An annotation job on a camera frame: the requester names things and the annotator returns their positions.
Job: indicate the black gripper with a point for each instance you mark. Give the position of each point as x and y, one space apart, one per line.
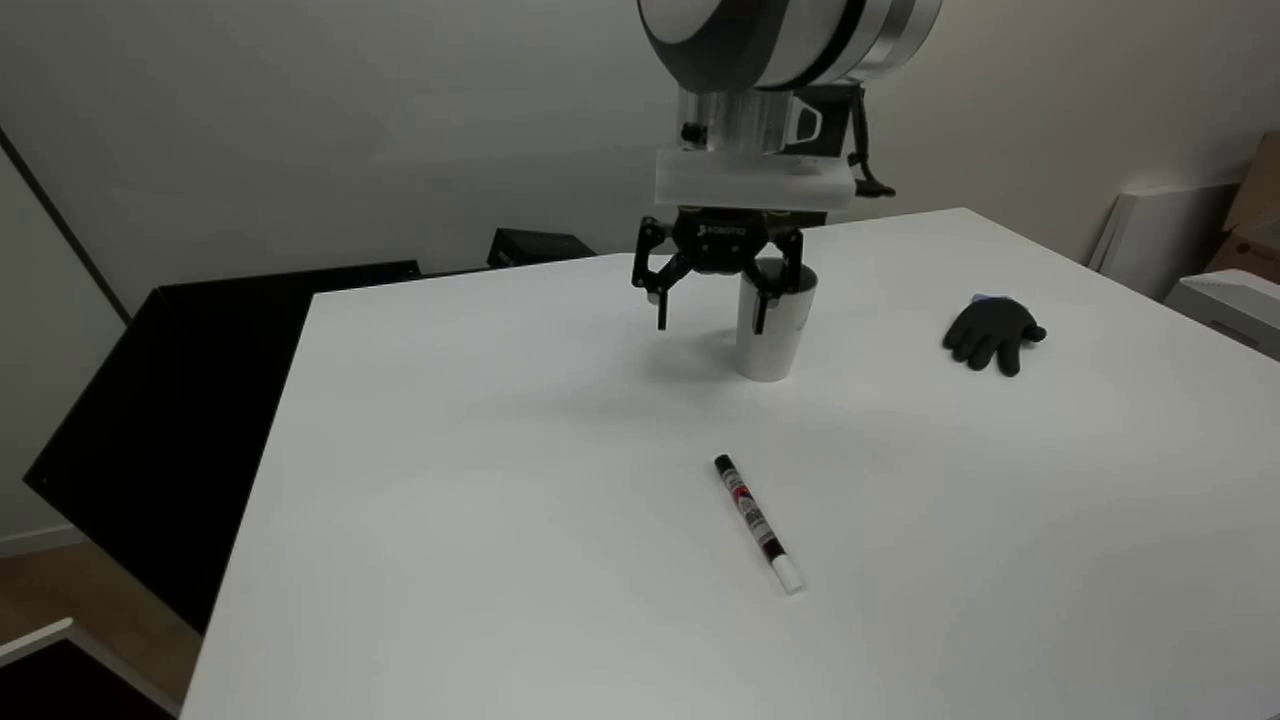
732 243

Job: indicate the black white marker pen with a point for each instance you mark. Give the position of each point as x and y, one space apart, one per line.
756 523

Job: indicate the white mug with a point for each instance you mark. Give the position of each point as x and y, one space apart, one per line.
784 344

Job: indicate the black chair back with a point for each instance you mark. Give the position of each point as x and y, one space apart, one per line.
533 246

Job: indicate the black glove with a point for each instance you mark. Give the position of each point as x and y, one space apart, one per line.
993 335

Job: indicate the white cabinet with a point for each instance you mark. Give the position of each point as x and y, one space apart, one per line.
1153 243

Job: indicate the white flat box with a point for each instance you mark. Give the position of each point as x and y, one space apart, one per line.
1226 309

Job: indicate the brown cardboard box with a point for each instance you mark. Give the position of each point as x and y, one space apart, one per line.
1249 200

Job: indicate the black side desk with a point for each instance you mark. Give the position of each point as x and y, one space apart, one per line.
175 426

